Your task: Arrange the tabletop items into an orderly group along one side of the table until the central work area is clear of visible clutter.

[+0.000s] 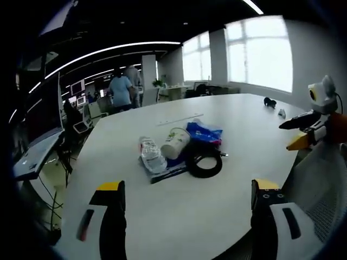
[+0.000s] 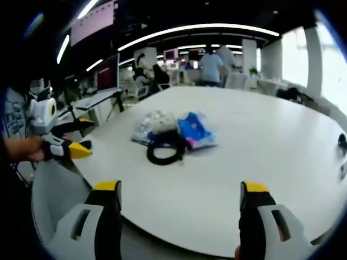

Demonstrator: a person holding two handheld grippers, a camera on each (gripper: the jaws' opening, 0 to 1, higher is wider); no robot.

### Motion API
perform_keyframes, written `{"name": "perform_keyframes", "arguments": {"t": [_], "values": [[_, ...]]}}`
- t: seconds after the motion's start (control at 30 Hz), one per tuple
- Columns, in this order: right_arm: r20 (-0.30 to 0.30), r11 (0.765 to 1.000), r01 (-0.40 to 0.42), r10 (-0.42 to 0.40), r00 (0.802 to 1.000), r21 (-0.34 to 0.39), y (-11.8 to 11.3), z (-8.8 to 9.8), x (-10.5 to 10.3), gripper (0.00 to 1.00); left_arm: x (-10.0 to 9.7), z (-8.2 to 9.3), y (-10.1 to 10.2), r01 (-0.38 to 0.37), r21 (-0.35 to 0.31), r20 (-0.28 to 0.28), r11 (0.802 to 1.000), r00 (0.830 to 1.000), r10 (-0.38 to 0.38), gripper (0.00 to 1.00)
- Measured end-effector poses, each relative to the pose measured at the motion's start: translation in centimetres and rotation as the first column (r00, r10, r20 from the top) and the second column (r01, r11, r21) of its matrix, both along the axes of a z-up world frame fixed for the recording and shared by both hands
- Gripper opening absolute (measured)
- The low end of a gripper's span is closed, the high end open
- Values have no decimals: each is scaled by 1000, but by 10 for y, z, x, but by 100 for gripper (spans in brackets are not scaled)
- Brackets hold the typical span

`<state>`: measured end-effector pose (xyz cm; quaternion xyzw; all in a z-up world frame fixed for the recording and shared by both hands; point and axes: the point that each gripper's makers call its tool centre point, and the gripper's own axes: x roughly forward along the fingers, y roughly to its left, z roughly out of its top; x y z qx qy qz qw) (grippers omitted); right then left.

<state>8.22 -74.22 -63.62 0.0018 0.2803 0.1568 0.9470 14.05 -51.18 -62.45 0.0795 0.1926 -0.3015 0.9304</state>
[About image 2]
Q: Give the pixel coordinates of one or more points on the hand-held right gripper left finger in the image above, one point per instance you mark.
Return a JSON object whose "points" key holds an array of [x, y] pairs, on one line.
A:
{"points": [[89, 227]]}

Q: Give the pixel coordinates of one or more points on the person's left hand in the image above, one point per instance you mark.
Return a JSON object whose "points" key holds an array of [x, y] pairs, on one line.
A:
{"points": [[25, 147]]}

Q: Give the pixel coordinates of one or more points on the person's right hand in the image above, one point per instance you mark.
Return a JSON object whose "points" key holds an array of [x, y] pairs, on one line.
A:
{"points": [[237, 253]]}

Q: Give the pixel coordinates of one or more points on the green potted plant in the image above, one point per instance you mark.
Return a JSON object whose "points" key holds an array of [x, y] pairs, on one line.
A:
{"points": [[253, 71]]}

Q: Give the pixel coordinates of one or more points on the white office chair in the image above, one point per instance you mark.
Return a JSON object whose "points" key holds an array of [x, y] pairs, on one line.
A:
{"points": [[138, 92]]}

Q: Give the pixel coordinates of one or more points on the clear plastic bag item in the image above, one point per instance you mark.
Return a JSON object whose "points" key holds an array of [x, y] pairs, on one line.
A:
{"points": [[154, 123]]}

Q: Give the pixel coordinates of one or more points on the monitor with dark red screen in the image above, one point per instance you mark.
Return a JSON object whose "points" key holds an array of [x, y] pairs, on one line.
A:
{"points": [[108, 77]]}

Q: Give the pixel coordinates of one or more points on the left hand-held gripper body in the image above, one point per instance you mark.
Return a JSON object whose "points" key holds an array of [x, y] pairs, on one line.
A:
{"points": [[40, 116]]}

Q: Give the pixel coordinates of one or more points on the blue packet item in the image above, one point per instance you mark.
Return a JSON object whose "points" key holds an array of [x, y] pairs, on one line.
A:
{"points": [[196, 131]]}

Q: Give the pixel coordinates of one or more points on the grey chair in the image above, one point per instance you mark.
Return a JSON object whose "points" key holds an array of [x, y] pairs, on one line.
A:
{"points": [[58, 189]]}

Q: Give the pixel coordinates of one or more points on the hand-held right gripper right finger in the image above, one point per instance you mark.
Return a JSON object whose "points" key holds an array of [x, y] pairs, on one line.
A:
{"points": [[267, 224]]}

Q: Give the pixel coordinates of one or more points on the pink wall screen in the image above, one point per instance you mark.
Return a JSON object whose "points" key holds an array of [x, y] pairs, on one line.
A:
{"points": [[92, 23]]}

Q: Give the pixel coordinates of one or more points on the black tripod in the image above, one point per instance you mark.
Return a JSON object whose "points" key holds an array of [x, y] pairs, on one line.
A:
{"points": [[117, 104]]}

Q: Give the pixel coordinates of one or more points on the white round table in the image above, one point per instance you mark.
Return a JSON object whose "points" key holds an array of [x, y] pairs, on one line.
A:
{"points": [[217, 176]]}

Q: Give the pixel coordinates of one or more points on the white background desk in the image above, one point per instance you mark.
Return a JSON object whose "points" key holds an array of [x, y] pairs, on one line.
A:
{"points": [[95, 101]]}

